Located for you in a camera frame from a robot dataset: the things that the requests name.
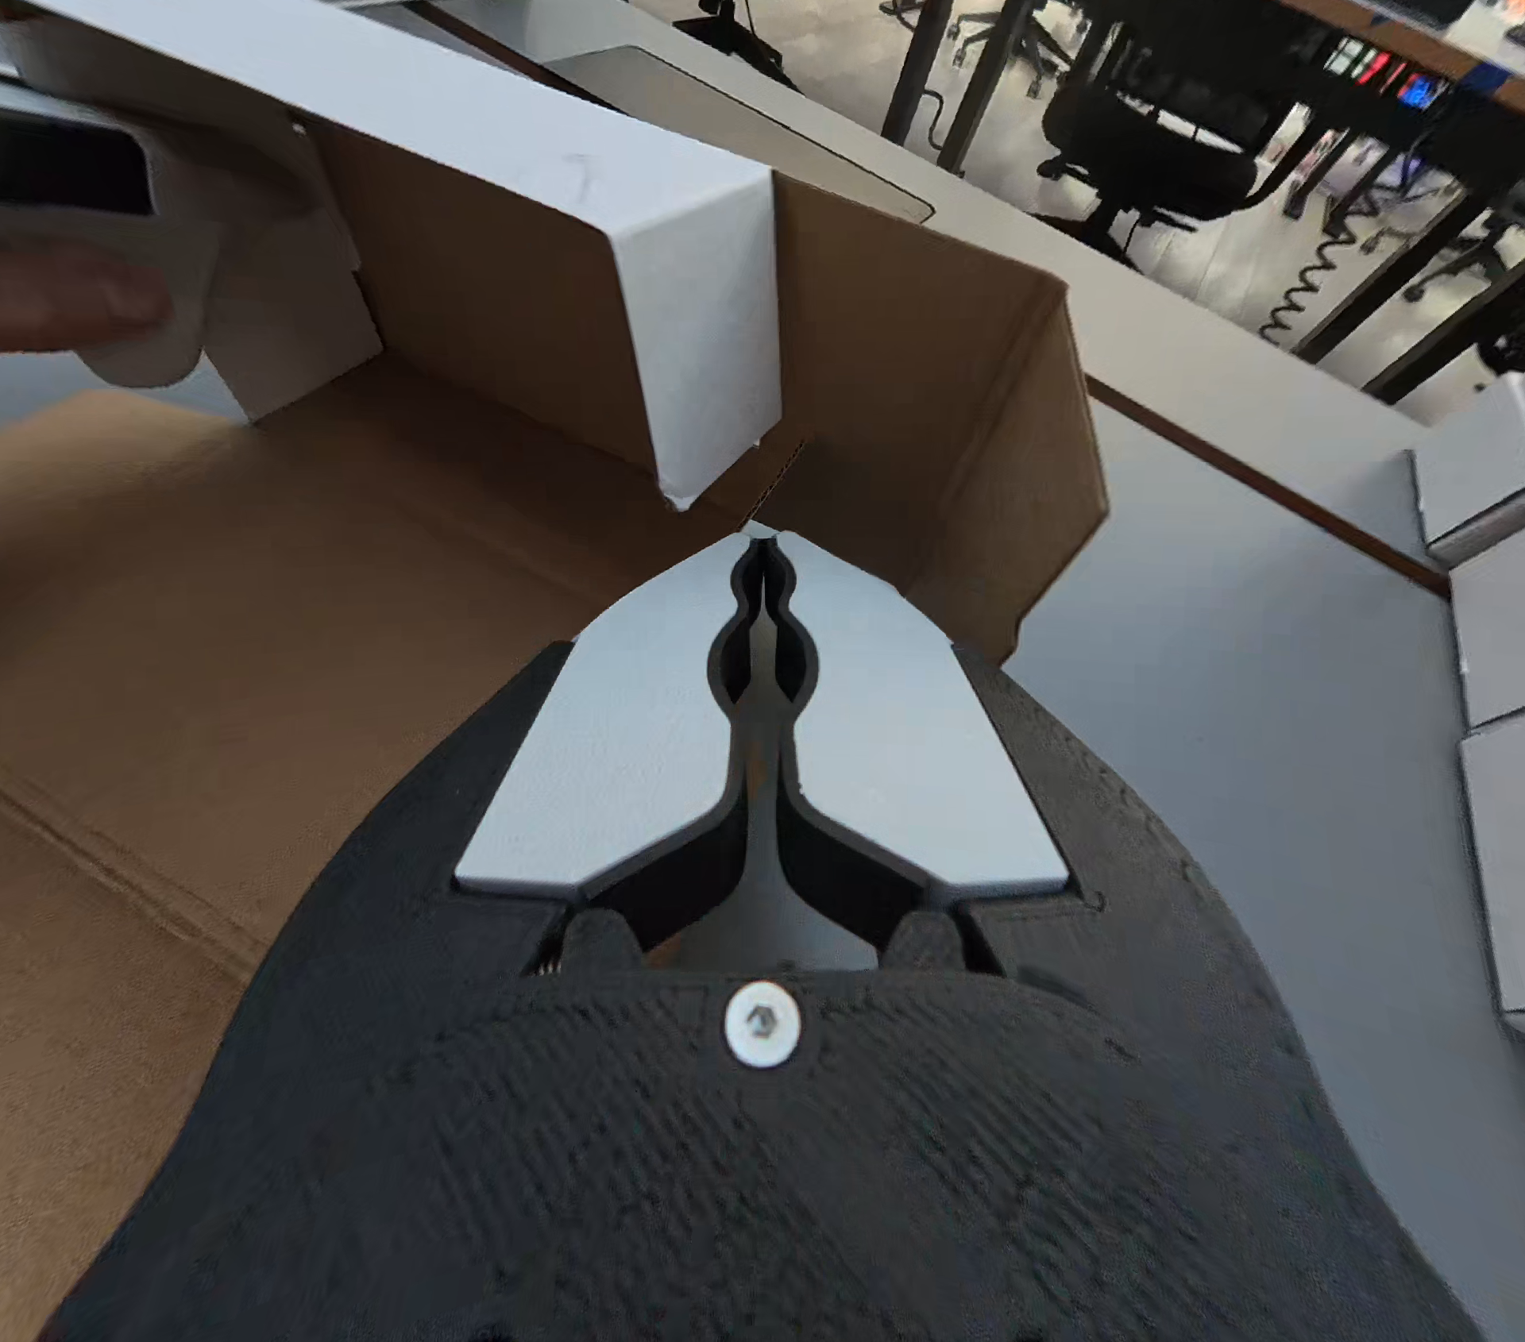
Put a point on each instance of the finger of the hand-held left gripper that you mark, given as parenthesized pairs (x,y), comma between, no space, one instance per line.
(49,110)

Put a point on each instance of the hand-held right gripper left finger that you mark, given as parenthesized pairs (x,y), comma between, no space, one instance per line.
(596,758)

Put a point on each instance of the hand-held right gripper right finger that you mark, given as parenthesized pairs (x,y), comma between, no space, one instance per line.
(918,758)

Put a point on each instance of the white cardboard box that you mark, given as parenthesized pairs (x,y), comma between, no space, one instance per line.
(928,413)

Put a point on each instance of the person's left hand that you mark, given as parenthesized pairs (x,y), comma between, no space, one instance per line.
(72,299)

